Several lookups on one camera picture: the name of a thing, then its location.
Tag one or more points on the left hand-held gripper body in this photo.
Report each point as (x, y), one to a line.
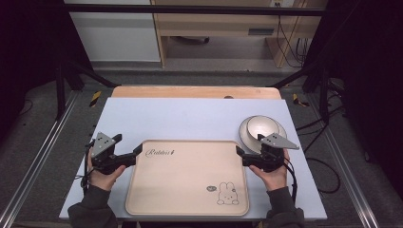
(102, 144)

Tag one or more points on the wooden desk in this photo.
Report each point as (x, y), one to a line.
(221, 23)

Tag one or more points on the pale blue table board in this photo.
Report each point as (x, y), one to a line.
(177, 120)

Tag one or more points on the white bowl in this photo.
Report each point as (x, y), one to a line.
(261, 125)

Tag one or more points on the black horizontal bar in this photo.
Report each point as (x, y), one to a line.
(190, 9)

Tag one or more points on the metal floor rail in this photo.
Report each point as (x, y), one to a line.
(31, 172)
(351, 186)

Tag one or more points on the black chair base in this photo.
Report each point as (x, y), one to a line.
(193, 40)

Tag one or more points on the black metal stand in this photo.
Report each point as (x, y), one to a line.
(323, 95)
(59, 91)

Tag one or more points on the person's left hand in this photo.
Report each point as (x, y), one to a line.
(104, 180)

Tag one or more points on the wooden table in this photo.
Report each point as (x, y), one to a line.
(190, 91)

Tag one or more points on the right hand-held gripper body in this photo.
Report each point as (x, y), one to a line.
(275, 142)

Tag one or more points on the white cabinet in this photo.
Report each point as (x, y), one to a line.
(117, 34)

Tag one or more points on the person's right hand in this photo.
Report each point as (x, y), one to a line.
(274, 180)

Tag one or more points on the beige tray with rabbit print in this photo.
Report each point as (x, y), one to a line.
(187, 180)

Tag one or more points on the dark curtain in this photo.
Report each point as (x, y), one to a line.
(370, 63)
(28, 47)

